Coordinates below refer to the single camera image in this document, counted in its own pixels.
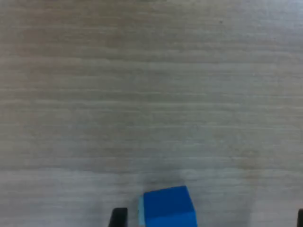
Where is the blue cube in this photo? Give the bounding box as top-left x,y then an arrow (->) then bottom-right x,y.
143,185 -> 198,227

